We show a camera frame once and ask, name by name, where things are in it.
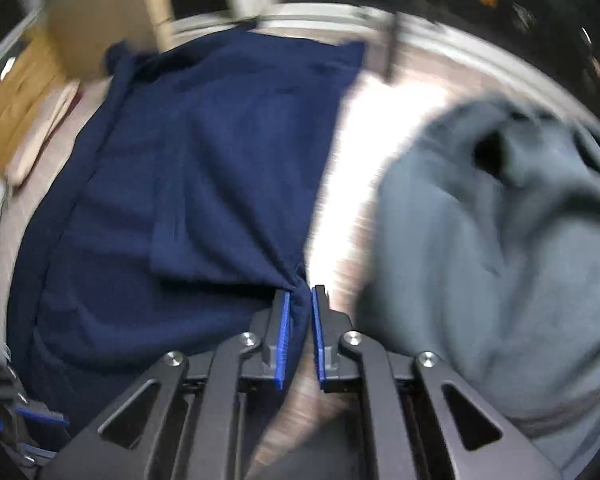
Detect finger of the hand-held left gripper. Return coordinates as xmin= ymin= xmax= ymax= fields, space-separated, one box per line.
xmin=12 ymin=405 xmax=72 ymax=426
xmin=10 ymin=440 xmax=58 ymax=463

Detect wooden cabinet panel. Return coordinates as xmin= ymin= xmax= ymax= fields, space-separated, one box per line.
xmin=47 ymin=0 xmax=175 ymax=82

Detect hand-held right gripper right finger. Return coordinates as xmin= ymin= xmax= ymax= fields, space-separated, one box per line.
xmin=311 ymin=285 xmax=563 ymax=480

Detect dark grey jacket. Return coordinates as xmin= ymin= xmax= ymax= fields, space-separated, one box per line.
xmin=355 ymin=99 xmax=600 ymax=472

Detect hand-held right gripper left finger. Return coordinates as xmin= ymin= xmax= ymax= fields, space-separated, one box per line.
xmin=40 ymin=287 xmax=293 ymax=480

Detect cream buttoned cardigan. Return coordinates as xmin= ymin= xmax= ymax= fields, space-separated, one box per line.
xmin=9 ymin=80 xmax=81 ymax=187

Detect pine wood board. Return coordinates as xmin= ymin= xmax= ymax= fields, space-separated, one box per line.
xmin=0 ymin=30 xmax=76 ymax=176

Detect black tripod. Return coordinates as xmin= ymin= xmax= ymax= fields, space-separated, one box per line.
xmin=384 ymin=12 xmax=407 ymax=84

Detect white window frame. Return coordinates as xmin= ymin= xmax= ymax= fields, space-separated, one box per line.
xmin=170 ymin=0 xmax=600 ymax=121

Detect navy blue pants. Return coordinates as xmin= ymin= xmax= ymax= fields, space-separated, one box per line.
xmin=7 ymin=30 xmax=367 ymax=456

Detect pink plaid blanket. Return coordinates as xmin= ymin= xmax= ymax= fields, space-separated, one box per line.
xmin=0 ymin=35 xmax=481 ymax=480

